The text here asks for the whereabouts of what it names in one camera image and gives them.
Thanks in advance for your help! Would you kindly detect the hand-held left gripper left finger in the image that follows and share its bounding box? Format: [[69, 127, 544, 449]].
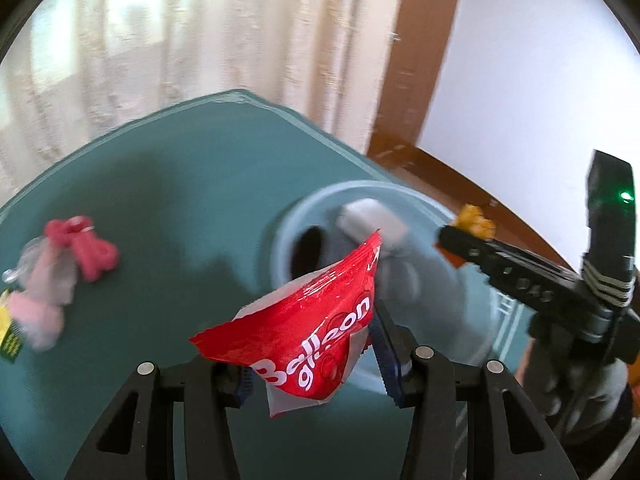
[[65, 359, 257, 480]]

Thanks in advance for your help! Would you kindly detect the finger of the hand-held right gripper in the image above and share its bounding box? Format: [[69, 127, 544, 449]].
[[436, 224, 608, 323]]

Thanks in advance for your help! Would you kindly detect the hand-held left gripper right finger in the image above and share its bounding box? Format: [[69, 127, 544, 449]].
[[367, 305, 581, 480]]

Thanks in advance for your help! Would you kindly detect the yellow toy brick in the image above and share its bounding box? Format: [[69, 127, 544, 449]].
[[450, 203, 496, 266]]

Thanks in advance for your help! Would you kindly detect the red snack packet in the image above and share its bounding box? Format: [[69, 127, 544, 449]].
[[189, 229, 383, 417]]

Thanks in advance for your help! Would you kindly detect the white sponge block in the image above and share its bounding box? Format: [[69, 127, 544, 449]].
[[337, 199, 408, 258]]

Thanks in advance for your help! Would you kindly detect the black packet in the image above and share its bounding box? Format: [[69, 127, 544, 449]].
[[290, 226, 326, 278]]

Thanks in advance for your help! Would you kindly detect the pale blue plastic basin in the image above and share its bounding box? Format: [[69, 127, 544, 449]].
[[260, 180, 506, 393]]

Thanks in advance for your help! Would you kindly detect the raspberry pink toy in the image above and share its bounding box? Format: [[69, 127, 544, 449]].
[[44, 216, 120, 283]]

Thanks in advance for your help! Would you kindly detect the pink packet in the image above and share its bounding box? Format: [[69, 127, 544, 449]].
[[20, 237, 78, 311], [7, 292, 65, 353]]

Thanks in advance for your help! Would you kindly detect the yellow black box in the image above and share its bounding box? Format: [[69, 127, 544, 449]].
[[0, 287, 26, 361]]

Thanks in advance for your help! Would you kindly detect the person's right hand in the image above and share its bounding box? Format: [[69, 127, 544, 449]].
[[520, 317, 631, 448]]

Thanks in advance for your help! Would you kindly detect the green table mat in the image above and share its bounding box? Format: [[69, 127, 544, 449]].
[[0, 89, 536, 480]]

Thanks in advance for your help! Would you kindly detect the brown wooden door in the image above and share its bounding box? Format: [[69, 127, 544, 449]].
[[364, 0, 467, 157]]

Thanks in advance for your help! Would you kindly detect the cream lace curtain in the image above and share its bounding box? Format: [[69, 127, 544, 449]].
[[0, 0, 401, 211]]

